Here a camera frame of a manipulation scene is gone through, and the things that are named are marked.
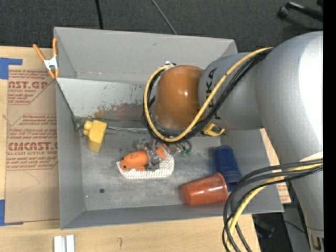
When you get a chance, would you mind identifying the white striped cloth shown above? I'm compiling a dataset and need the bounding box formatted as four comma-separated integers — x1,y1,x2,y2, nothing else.
115,151,175,180

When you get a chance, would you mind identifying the yellow toy block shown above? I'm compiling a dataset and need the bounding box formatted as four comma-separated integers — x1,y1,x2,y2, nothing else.
82,119,108,153

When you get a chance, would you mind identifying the brown cardboard board red print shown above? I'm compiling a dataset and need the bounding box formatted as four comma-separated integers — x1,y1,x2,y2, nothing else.
0,45,292,227

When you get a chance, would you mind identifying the blue plastic cup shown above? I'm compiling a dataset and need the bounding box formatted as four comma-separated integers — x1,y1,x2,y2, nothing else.
212,145,243,193

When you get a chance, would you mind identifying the yellow curved object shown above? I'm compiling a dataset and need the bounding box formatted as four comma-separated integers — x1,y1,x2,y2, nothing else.
201,122,226,137

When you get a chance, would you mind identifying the orange toy animal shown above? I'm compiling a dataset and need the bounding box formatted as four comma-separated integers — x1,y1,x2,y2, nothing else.
120,145,167,172

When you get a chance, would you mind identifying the grey metal bin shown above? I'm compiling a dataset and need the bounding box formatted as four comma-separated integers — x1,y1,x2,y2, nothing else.
53,26,285,230

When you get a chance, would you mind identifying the orange-red plastic cup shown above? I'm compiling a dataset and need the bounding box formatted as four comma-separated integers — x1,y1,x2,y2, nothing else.
182,172,229,207

